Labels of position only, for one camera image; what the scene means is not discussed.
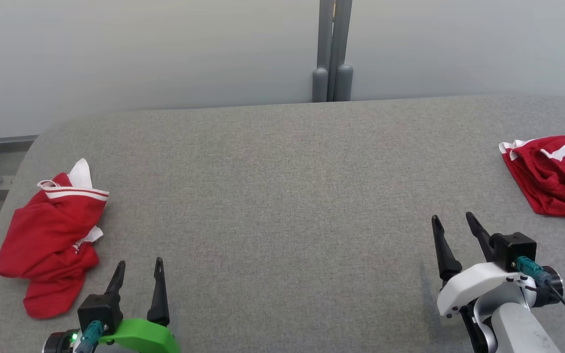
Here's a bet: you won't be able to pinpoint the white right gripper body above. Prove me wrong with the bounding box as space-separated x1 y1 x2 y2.
436 262 533 319

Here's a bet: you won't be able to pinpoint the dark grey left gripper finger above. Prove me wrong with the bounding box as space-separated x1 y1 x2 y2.
103 260 127 297
146 257 171 328

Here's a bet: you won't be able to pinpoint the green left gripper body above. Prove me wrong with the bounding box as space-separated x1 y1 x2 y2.
99 318 181 353

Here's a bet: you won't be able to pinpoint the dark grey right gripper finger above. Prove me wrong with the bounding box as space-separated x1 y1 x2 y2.
465 211 495 263
431 215 463 282

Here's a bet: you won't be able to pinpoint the red shirt with white sleeves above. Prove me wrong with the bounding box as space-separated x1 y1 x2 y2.
0 158 110 320

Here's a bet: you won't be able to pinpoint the red shorts with white stripe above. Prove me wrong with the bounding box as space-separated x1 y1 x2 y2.
499 133 565 219

